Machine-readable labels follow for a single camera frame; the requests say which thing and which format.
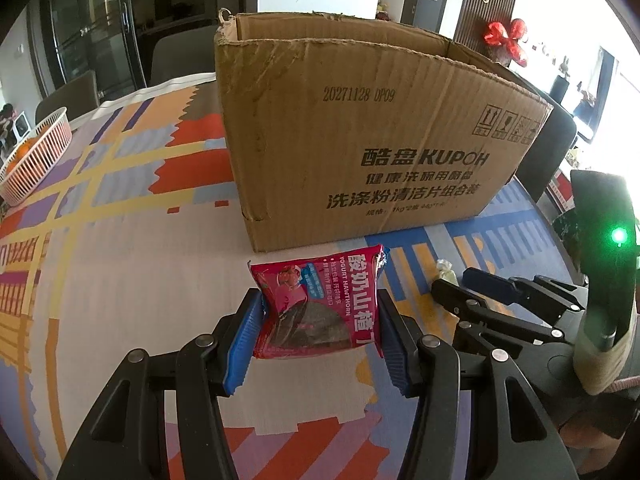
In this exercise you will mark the grey chair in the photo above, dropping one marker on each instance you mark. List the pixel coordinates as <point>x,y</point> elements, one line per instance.
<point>70,95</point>
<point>185,57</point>

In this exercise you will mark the red foil bow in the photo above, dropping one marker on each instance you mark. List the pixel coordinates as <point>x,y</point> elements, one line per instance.
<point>502,35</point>

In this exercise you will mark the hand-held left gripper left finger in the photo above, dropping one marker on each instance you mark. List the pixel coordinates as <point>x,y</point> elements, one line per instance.
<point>242,342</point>

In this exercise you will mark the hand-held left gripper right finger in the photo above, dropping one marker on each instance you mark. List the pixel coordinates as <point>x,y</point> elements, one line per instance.
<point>395,352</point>

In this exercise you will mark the pale green candy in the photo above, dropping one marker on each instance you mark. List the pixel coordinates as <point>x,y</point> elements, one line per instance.
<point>446,272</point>

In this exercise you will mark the pink snack packet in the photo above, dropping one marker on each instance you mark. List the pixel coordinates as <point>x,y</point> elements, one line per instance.
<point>315,310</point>

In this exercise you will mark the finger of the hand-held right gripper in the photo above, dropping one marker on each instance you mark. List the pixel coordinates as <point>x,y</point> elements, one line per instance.
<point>475,306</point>
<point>492,284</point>

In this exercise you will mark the white small appliance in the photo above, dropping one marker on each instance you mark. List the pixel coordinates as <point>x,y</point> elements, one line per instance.
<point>22,125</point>

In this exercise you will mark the colourful printed tablecloth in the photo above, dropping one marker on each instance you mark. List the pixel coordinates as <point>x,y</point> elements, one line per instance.
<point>150,260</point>

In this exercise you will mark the brown cardboard box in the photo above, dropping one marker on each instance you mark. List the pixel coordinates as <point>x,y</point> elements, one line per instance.
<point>350,135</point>

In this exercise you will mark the dark upholstered chair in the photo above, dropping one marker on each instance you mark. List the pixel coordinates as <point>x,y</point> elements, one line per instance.
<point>547,150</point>

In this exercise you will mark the white plastic basket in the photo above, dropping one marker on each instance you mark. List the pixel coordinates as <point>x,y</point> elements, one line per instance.
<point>40,160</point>

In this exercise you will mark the black framed glass door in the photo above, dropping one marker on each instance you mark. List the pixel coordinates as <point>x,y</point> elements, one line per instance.
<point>90,25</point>

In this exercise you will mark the orange fruit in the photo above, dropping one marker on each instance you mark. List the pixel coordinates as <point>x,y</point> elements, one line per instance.
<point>12,165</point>
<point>28,150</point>

